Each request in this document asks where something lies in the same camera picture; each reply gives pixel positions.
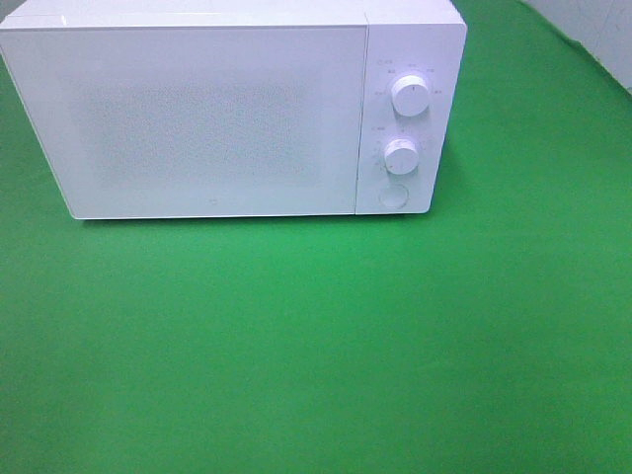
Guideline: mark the round white door release button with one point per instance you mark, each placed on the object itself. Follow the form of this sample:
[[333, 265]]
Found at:
[[394, 196]]

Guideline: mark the white microwave knob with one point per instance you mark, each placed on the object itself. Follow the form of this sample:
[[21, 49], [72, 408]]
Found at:
[[401, 157], [410, 95]]

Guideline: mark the white microwave door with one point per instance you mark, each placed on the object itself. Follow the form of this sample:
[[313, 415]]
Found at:
[[192, 122]]

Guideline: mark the white microwave oven body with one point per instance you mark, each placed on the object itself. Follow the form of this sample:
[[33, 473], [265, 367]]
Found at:
[[402, 37]]

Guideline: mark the green table cloth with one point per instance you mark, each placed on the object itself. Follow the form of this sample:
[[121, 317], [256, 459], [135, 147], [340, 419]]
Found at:
[[489, 335]]

